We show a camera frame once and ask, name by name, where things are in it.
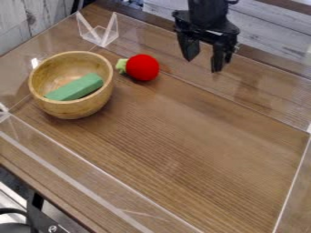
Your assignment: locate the clear acrylic corner bracket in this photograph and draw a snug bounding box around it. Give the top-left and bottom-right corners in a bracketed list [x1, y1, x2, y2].
[74, 13, 118, 47]

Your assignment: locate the red ball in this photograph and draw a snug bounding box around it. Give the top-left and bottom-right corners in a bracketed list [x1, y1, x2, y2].
[125, 54, 158, 81]

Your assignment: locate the black cable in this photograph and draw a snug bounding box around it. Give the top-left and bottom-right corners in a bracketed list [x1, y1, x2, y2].
[0, 206, 39, 233]

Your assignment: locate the green foam block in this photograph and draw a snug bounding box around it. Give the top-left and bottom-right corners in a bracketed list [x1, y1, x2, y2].
[43, 73, 104, 101]

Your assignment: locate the clear acrylic tray wall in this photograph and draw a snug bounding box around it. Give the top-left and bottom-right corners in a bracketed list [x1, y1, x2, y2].
[0, 103, 202, 233]

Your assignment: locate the black table leg bracket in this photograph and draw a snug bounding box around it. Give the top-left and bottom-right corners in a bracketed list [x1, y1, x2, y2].
[26, 191, 70, 233]

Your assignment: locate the small green cube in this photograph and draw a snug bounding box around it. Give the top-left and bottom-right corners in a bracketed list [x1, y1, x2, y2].
[114, 58, 128, 74]

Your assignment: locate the light wooden bowl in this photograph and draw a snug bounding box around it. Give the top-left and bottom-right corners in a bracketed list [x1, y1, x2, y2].
[27, 51, 114, 119]

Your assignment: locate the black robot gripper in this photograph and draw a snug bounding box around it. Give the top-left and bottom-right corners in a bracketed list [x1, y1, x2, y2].
[172, 0, 240, 73]

